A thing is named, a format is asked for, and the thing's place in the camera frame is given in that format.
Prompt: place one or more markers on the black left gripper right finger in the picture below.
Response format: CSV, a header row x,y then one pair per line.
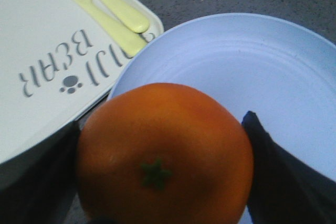
x,y
285,190

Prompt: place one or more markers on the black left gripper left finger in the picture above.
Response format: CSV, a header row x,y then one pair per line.
x,y
38,185

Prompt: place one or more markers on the light blue round plate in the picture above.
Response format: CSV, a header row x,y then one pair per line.
x,y
281,71

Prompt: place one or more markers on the orange fruit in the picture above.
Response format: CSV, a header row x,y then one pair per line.
x,y
164,153

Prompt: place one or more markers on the cream rectangular tray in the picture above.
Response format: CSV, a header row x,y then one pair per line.
x,y
56,63

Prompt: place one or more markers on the pale yellow plastic knife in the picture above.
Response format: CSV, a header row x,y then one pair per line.
x,y
128,40

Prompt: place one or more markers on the pale yellow plastic spoon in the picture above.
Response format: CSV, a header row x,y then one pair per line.
x,y
128,15

